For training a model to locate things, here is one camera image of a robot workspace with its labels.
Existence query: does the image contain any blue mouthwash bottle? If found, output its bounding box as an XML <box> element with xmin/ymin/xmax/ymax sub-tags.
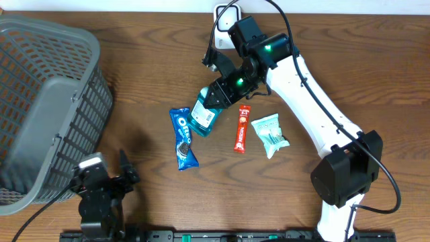
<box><xmin>187</xmin><ymin>87</ymin><xmax>222</xmax><ymax>137</ymax></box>

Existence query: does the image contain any red Nescafe coffee stick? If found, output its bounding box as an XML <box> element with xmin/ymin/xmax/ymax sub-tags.
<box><xmin>234</xmin><ymin>105</ymin><xmax>251</xmax><ymax>153</ymax></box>

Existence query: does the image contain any green wet wipes pack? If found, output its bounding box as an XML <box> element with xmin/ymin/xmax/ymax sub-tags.
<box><xmin>251</xmin><ymin>114</ymin><xmax>290</xmax><ymax>159</ymax></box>

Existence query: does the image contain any blue Oreo cookie pack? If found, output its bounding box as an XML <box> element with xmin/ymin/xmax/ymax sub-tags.
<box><xmin>169</xmin><ymin>108</ymin><xmax>199</xmax><ymax>171</ymax></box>

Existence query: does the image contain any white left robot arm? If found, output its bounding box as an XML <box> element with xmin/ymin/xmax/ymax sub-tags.
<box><xmin>70</xmin><ymin>150</ymin><xmax>140</xmax><ymax>241</ymax></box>

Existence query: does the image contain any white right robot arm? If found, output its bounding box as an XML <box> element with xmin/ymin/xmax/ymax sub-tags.
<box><xmin>202</xmin><ymin>16</ymin><xmax>382</xmax><ymax>241</ymax></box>

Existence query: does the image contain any grey plastic basket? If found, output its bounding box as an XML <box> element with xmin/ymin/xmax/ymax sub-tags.
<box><xmin>1</xmin><ymin>15</ymin><xmax>114</xmax><ymax>216</ymax></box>

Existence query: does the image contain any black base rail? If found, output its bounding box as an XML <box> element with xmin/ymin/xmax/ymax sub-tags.
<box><xmin>59</xmin><ymin>230</ymin><xmax>396</xmax><ymax>242</ymax></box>

